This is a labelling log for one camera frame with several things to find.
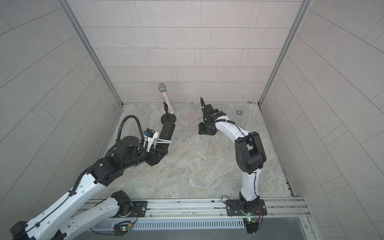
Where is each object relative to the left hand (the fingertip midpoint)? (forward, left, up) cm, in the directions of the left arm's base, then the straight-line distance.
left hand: (167, 149), depth 69 cm
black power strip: (+4, -1, +8) cm, 9 cm away
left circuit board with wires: (-28, +19, -20) cm, 40 cm away
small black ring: (+41, -44, -20) cm, 64 cm away
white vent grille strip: (-27, -3, -21) cm, 34 cm away
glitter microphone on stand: (+34, +7, -19) cm, 39 cm away
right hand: (+20, -17, -14) cm, 30 cm away
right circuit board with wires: (-27, -40, -21) cm, 53 cm away
